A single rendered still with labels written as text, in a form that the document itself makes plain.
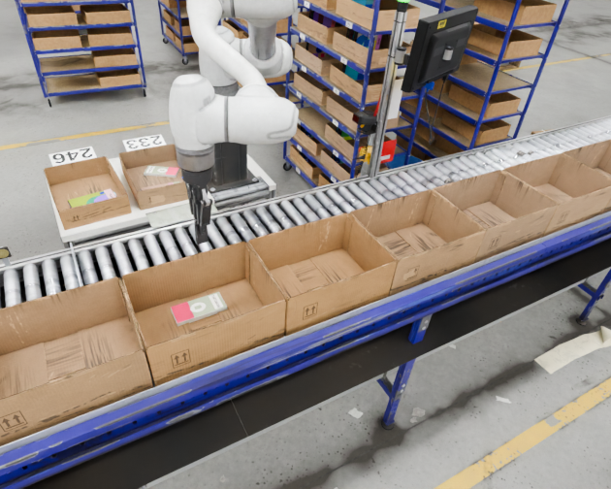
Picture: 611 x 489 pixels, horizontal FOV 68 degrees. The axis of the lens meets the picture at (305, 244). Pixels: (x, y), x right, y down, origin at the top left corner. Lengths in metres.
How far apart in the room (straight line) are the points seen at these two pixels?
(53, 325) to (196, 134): 0.73
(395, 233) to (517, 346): 1.26
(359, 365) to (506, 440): 1.00
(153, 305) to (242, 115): 0.73
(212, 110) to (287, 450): 1.58
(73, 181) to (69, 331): 1.10
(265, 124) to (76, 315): 0.80
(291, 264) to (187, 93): 0.81
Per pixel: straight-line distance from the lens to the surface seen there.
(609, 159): 2.81
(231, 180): 2.32
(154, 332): 1.46
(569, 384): 2.85
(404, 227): 1.90
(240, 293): 1.54
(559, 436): 2.62
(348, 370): 1.69
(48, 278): 1.95
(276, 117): 1.06
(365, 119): 2.31
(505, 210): 2.17
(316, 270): 1.63
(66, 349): 1.50
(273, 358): 1.34
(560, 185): 2.49
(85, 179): 2.48
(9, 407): 1.27
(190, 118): 1.06
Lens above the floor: 1.99
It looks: 39 degrees down
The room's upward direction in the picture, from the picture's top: 5 degrees clockwise
